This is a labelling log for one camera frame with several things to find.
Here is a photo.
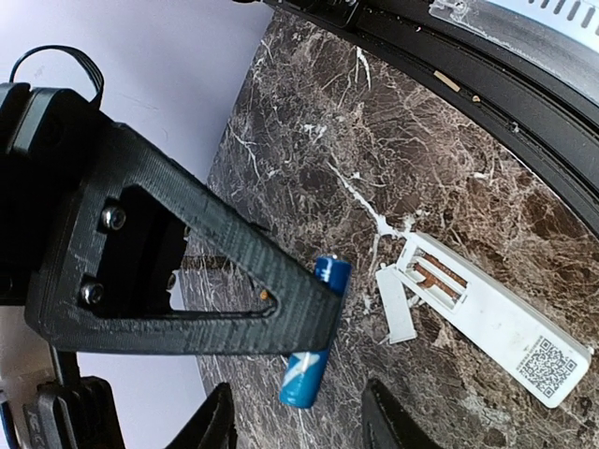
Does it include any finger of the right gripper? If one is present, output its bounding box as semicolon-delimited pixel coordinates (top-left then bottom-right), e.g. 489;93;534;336
25;123;342;355

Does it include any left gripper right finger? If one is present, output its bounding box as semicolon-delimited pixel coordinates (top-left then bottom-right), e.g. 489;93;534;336
361;378;441;449

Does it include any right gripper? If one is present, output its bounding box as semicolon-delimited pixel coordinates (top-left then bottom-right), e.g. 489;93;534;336
1;81;114;299

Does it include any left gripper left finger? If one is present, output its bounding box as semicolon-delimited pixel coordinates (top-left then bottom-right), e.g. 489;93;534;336
168;383;238;449

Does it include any blue battery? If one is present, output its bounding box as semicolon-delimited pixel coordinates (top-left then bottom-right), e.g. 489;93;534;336
279;254;352;410

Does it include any white battery cover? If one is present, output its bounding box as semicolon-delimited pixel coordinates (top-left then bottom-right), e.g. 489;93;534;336
375;266;417;344

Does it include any white remote control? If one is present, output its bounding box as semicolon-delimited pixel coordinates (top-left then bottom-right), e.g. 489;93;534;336
395;232;592;409

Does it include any black curved table rail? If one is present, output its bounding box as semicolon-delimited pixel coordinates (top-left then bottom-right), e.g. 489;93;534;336
270;1;598;232

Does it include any grey slotted cable duct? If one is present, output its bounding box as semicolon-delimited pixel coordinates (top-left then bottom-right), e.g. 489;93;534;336
490;0;598;36

